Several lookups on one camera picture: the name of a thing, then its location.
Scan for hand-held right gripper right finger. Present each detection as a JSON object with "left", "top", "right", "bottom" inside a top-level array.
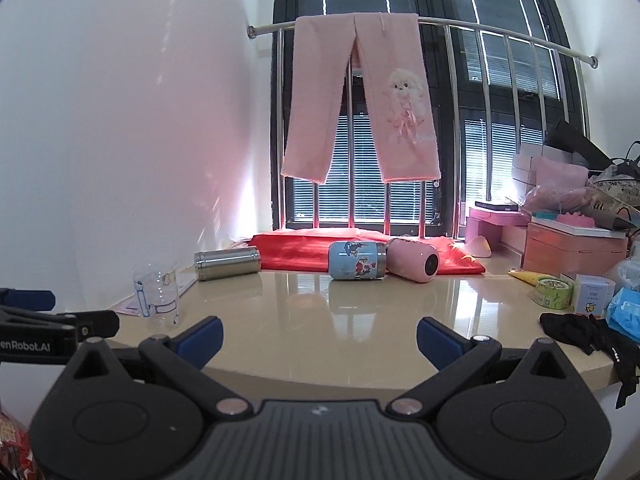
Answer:
[{"left": 389, "top": 316, "right": 577, "bottom": 418}]

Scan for patterned fabric bag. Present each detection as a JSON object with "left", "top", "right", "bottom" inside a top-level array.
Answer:
[{"left": 587, "top": 169, "right": 640, "bottom": 222}]

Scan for red cloth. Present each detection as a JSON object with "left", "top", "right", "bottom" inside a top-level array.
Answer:
[{"left": 248, "top": 228, "right": 487, "bottom": 276}]

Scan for pink pants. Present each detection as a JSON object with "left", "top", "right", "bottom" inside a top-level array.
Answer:
[{"left": 281, "top": 12, "right": 441, "bottom": 184}]

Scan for white cardboard box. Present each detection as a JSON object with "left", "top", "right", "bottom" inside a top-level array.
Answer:
[{"left": 512, "top": 142, "right": 574, "bottom": 197}]

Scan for small white box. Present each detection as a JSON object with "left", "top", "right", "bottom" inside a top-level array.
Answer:
[{"left": 571, "top": 273, "right": 617, "bottom": 319}]

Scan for black angled panel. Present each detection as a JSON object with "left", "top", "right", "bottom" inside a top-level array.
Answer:
[{"left": 542, "top": 119, "right": 614, "bottom": 171}]

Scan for yellow tube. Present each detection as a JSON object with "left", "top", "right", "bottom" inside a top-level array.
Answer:
[{"left": 508, "top": 268, "right": 551, "bottom": 285}]

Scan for pink upright box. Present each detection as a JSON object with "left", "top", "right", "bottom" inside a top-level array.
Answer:
[{"left": 530, "top": 156, "right": 590, "bottom": 192}]

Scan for green tape roll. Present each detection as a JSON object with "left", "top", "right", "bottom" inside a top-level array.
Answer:
[{"left": 533, "top": 275, "right": 576, "bottom": 310}]

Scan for pink small stand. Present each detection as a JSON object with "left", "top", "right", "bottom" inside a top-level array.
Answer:
[{"left": 467, "top": 206, "right": 532, "bottom": 255}]

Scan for steel window railing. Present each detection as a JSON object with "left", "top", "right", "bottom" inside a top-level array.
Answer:
[{"left": 246, "top": 14, "right": 599, "bottom": 239}]

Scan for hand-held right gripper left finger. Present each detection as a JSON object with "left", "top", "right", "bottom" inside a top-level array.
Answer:
[{"left": 62, "top": 316, "right": 255, "bottom": 418}]

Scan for blue packet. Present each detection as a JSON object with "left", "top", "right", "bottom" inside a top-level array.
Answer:
[{"left": 604, "top": 287, "right": 640, "bottom": 344}]

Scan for pink shell-shaped item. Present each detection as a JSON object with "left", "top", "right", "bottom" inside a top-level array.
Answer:
[{"left": 464, "top": 236, "right": 494, "bottom": 257}]

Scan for clear measuring cup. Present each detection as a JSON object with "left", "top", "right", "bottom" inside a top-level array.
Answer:
[{"left": 132, "top": 263, "right": 181, "bottom": 332}]

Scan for black cable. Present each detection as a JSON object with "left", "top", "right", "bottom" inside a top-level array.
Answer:
[{"left": 607, "top": 139, "right": 640, "bottom": 182}]

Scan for pink cup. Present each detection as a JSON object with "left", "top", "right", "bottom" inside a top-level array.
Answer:
[{"left": 386, "top": 238, "right": 441, "bottom": 285}]

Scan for stainless steel cup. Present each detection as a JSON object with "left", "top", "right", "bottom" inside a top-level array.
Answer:
[{"left": 194, "top": 246, "right": 262, "bottom": 282}]

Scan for black cloth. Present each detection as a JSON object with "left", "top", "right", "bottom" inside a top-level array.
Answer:
[{"left": 539, "top": 311, "right": 640, "bottom": 410}]

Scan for red printed packet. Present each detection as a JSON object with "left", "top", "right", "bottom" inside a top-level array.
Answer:
[{"left": 0, "top": 400, "right": 42, "bottom": 480}]

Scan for blue cartoon print cup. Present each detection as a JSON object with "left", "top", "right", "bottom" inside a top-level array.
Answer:
[{"left": 327, "top": 240, "right": 389, "bottom": 281}]

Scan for white flat box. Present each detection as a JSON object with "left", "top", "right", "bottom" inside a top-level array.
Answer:
[{"left": 531, "top": 214, "right": 627, "bottom": 240}]

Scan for peach storage box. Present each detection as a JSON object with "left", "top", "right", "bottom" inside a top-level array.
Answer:
[{"left": 521, "top": 222, "right": 629, "bottom": 277}]

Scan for pink plastic bag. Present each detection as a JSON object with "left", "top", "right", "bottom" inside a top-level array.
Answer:
[{"left": 520, "top": 185, "right": 602, "bottom": 217}]

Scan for clear plastic bag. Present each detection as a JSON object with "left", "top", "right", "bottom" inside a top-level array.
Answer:
[{"left": 605, "top": 257, "right": 640, "bottom": 292}]

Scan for dark window frame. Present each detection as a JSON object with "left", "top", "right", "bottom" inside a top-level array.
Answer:
[{"left": 272, "top": 0, "right": 594, "bottom": 234}]

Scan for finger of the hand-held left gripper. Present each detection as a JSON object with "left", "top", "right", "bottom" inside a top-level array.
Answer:
[
  {"left": 0, "top": 305, "right": 121, "bottom": 341},
  {"left": 0, "top": 288, "right": 56, "bottom": 313}
]

